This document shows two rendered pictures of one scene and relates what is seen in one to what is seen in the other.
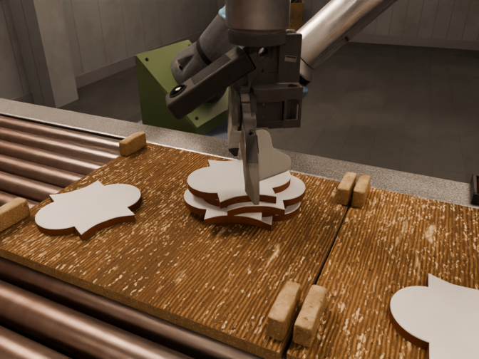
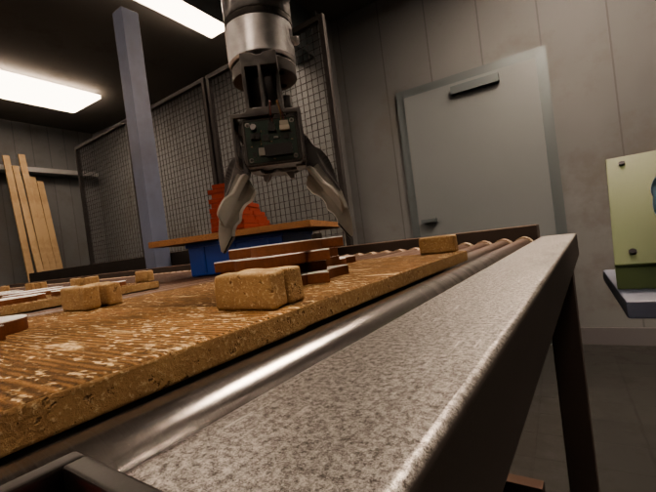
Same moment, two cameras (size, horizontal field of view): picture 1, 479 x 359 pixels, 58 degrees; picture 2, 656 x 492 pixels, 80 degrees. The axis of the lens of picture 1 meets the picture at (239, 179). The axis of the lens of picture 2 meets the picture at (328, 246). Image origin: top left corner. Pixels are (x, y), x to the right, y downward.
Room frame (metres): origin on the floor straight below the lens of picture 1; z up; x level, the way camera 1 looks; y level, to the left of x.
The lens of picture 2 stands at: (0.65, -0.45, 0.98)
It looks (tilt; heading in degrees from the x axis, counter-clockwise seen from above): 1 degrees down; 100
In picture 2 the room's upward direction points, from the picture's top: 7 degrees counter-clockwise
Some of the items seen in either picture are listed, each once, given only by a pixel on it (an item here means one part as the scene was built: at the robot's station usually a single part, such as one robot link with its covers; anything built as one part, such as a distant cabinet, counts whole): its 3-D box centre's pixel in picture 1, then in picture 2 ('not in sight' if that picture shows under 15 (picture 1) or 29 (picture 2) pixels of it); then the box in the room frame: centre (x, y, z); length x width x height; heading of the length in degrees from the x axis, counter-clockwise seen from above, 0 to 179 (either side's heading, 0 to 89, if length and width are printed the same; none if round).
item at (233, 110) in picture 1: (261, 80); (269, 122); (0.53, -0.03, 1.12); 0.09 x 0.08 x 0.12; 101
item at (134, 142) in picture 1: (132, 143); (437, 244); (0.72, 0.19, 0.95); 0.06 x 0.02 x 0.03; 155
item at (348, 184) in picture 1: (346, 187); (267, 285); (0.55, -0.16, 0.95); 0.06 x 0.02 x 0.03; 155
